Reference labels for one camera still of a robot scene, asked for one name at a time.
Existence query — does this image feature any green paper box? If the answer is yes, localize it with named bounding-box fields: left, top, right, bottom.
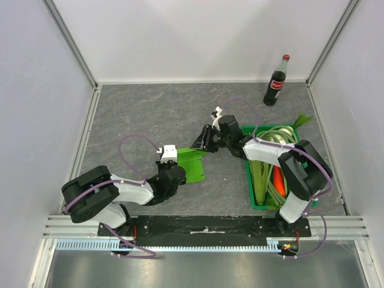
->
left=177, top=148, right=206, bottom=184

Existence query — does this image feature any green long beans bundle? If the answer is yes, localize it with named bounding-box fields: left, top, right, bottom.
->
left=249, top=125, right=298, bottom=208

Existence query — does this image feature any grey cable duct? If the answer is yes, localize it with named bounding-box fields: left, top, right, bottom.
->
left=56, top=239, right=281, bottom=253

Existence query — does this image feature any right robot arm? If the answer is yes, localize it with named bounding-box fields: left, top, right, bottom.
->
left=191, top=115, right=333, bottom=236

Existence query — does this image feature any green plastic tray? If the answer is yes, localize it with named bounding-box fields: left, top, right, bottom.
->
left=241, top=124, right=300, bottom=210

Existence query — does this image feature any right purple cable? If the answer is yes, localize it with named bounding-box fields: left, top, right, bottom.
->
left=221, top=99, right=334, bottom=259

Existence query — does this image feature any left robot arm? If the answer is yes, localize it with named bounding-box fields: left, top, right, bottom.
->
left=61, top=161, right=187, bottom=236

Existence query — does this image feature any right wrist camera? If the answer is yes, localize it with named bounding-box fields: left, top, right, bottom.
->
left=211, top=106, right=223, bottom=131

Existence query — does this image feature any cola glass bottle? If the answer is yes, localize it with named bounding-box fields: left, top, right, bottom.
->
left=263, top=54, right=290, bottom=106

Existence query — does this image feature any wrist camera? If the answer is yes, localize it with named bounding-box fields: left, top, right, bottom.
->
left=211, top=106, right=223, bottom=131
left=157, top=145, right=178, bottom=163

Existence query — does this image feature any orange carrot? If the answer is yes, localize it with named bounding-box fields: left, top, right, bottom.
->
left=272, top=166, right=286, bottom=197

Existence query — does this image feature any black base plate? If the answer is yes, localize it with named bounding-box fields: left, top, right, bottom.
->
left=116, top=215, right=311, bottom=246

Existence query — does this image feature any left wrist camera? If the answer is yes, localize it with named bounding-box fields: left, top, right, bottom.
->
left=157, top=145, right=178, bottom=163

